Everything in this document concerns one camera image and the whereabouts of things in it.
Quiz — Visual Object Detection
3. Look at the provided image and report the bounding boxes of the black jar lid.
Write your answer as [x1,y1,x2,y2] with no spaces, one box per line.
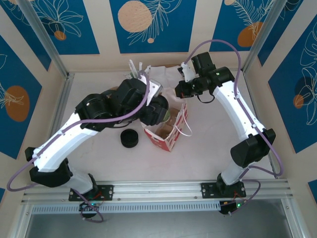
[120,128,139,149]

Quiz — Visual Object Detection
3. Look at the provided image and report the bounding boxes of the red paper bag white handles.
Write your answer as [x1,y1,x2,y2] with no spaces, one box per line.
[140,100,193,153]

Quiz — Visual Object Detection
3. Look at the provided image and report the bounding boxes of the white paper napkin pile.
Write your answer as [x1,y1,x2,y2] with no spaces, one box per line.
[150,65,188,106]

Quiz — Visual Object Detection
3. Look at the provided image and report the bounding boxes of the grey metal panel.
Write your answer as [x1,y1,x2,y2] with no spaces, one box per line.
[24,213,293,238]

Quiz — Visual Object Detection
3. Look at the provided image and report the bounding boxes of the black cable loop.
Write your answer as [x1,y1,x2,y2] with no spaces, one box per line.
[198,93,214,104]

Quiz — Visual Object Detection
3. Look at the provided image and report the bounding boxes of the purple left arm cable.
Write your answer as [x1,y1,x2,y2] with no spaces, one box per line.
[6,71,151,223]

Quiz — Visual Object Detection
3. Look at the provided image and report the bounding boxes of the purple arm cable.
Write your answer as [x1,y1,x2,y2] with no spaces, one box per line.
[6,71,151,223]
[183,39,284,216]

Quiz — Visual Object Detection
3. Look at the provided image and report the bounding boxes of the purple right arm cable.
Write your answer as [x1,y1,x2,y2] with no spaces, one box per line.
[183,39,284,216]

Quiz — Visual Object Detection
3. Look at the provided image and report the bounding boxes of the aluminium frame post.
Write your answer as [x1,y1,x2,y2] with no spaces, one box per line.
[242,0,293,76]
[17,0,75,80]

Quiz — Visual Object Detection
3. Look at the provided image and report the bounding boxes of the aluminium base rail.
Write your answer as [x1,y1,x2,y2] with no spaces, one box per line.
[21,179,294,203]

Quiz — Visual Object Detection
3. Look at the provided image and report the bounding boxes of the grey slotted cable duct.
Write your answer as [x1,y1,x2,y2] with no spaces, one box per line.
[31,200,221,214]

